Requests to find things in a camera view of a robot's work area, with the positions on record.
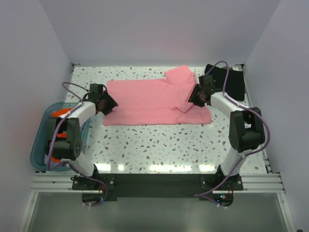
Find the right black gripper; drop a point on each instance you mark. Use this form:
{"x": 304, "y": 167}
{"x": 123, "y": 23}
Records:
{"x": 193, "y": 99}

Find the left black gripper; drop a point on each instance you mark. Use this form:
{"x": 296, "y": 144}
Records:
{"x": 111, "y": 103}

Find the pink t-shirt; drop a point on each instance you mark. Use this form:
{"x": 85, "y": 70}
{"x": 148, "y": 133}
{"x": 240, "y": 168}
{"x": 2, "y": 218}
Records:
{"x": 161, "y": 101}

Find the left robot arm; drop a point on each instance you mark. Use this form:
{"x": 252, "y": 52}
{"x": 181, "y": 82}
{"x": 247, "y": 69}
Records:
{"x": 82, "y": 112}

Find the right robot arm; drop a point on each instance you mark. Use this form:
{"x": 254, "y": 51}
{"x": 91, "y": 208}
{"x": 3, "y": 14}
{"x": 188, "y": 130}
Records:
{"x": 246, "y": 129}

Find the folded black t-shirt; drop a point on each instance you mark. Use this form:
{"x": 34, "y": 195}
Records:
{"x": 219, "y": 76}

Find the orange t-shirt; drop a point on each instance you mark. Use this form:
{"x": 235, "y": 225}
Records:
{"x": 60, "y": 112}

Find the teal plastic basket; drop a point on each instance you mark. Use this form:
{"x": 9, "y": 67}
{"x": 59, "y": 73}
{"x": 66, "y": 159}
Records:
{"x": 37, "y": 156}

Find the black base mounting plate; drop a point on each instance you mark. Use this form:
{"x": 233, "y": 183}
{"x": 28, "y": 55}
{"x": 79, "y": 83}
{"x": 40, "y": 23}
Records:
{"x": 110, "y": 187}

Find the aluminium frame rail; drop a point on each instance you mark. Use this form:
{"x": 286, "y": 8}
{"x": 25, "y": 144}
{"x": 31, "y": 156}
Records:
{"x": 265, "y": 182}

